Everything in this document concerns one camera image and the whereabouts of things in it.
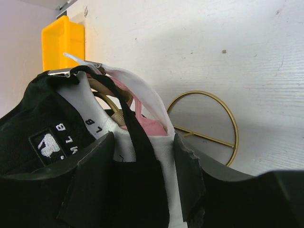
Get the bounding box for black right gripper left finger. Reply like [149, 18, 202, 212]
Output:
[0, 133, 114, 228]

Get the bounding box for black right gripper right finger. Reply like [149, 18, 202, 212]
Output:
[174, 134, 304, 228]

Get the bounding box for black cap white logo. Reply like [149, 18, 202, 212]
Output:
[0, 65, 171, 228]

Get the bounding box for beige cap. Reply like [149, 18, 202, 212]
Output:
[88, 77, 133, 127]

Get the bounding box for pink cap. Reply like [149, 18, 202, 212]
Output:
[111, 77, 167, 136]

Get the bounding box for yellow plastic tray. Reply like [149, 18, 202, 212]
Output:
[41, 16, 85, 71]

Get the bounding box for gold wire hat stand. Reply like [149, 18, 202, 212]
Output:
[94, 90, 239, 167]

